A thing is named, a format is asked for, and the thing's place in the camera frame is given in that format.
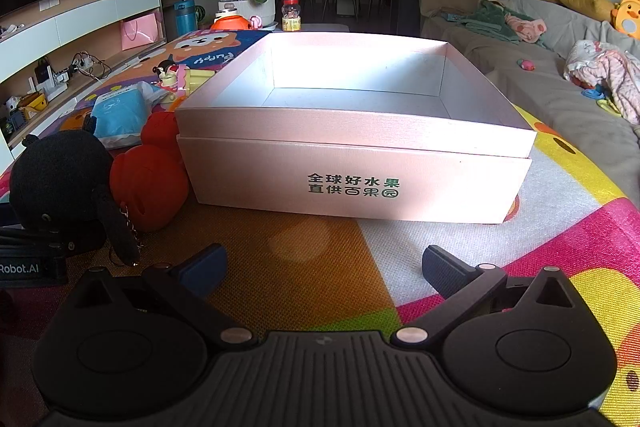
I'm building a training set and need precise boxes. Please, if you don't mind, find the black plush toy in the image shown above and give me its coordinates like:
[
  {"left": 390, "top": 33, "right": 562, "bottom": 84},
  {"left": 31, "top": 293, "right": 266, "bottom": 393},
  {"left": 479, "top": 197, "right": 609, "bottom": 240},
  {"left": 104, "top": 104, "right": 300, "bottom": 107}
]
[{"left": 9, "top": 115, "right": 140, "bottom": 267}]

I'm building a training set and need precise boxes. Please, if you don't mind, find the red plush toy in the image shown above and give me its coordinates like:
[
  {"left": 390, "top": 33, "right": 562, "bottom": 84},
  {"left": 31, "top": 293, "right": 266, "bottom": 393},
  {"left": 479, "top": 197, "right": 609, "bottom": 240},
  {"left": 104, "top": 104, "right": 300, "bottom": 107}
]
[{"left": 110, "top": 112, "right": 190, "bottom": 232}]

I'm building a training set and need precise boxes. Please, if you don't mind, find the blue wet wipes pack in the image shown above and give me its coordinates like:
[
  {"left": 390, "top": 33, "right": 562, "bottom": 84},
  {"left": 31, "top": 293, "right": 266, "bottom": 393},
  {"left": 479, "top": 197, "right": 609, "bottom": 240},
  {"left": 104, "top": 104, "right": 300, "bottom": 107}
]
[{"left": 91, "top": 81, "right": 169, "bottom": 150}]

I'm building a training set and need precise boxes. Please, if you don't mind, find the colourful cartoon play mat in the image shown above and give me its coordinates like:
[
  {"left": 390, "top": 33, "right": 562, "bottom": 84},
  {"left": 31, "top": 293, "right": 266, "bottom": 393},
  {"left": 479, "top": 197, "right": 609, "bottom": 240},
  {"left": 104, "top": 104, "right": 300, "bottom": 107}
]
[{"left": 1, "top": 30, "right": 639, "bottom": 426}]

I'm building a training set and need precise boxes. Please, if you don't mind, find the pink cardboard box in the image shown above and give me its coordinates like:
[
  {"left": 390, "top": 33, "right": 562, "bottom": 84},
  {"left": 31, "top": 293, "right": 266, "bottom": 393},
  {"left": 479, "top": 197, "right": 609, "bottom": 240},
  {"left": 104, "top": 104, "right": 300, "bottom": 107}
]
[{"left": 176, "top": 32, "right": 536, "bottom": 223}]

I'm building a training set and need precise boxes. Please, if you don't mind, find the white tv cabinet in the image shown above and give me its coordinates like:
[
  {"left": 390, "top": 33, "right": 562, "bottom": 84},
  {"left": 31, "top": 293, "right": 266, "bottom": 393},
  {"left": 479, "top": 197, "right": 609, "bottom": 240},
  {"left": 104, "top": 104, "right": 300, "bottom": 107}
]
[{"left": 1, "top": 0, "right": 162, "bottom": 168}]

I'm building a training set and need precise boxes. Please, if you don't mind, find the pink paper bag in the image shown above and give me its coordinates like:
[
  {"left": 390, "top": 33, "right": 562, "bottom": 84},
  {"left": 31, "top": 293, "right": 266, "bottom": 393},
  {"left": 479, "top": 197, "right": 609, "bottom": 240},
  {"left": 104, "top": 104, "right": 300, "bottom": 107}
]
[{"left": 119, "top": 11, "right": 162, "bottom": 51}]

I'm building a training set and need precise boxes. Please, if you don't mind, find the grey sofa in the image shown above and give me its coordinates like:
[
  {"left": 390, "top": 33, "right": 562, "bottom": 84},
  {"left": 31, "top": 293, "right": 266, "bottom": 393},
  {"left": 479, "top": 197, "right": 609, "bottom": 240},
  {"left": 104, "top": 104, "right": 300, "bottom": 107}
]
[{"left": 419, "top": 0, "right": 639, "bottom": 204}]

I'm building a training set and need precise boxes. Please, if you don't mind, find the pink baby clothes pile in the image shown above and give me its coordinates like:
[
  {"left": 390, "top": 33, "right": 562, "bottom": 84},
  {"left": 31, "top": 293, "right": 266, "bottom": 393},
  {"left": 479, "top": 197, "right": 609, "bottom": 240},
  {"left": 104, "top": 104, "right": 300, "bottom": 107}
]
[{"left": 563, "top": 40, "right": 639, "bottom": 126}]

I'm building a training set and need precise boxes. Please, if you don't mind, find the orange round toy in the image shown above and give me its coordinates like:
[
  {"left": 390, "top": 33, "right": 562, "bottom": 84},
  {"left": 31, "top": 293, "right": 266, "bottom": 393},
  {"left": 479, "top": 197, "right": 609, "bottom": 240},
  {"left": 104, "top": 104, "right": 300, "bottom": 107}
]
[{"left": 210, "top": 9, "right": 262, "bottom": 31}]

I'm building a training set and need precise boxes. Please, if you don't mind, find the blue water bottle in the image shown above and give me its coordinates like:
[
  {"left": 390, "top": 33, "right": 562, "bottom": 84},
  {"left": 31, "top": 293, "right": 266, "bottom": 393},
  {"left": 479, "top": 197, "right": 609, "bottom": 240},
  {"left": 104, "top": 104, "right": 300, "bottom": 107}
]
[{"left": 174, "top": 0, "right": 198, "bottom": 36}]

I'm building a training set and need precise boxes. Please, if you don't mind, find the red lid snack jar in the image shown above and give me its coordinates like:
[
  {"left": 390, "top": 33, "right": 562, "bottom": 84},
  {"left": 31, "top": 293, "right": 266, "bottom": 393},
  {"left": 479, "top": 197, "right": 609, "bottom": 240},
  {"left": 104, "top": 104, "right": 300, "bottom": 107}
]
[{"left": 281, "top": 0, "right": 302, "bottom": 31}]

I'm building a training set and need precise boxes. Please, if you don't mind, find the green cloth on sofa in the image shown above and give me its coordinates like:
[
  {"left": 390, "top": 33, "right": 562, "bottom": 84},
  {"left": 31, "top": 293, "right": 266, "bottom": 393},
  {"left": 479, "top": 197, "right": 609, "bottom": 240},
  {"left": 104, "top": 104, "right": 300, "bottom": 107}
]
[{"left": 440, "top": 0, "right": 532, "bottom": 43}]

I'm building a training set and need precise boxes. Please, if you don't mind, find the yellow duck plush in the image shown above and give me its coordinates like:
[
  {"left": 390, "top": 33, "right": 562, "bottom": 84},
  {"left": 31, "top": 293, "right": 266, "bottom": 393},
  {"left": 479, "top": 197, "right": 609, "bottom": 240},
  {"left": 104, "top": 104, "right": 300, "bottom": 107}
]
[{"left": 611, "top": 0, "right": 640, "bottom": 39}]

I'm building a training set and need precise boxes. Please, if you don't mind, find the pink toy camera keychain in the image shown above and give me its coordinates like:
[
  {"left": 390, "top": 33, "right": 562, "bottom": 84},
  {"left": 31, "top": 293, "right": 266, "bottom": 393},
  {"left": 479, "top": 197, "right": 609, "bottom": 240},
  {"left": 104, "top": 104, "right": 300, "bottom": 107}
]
[{"left": 160, "top": 64, "right": 215, "bottom": 102}]

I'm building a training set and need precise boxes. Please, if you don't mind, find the black hair doll keychain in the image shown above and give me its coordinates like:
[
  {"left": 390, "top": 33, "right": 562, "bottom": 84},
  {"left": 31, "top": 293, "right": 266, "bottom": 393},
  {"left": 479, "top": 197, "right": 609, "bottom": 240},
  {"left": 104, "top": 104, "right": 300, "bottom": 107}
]
[{"left": 152, "top": 60, "right": 178, "bottom": 84}]

